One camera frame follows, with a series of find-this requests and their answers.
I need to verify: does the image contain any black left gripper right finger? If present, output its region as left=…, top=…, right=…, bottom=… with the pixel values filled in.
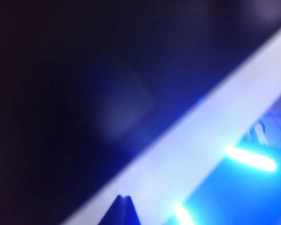
left=124, top=195, right=141, bottom=225

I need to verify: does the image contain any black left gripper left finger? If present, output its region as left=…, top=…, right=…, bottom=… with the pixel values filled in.
left=97, top=194, right=126, bottom=225

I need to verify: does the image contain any ceiling tube light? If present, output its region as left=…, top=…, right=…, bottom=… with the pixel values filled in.
left=224, top=145, right=277, bottom=173
left=173, top=202, right=195, bottom=225

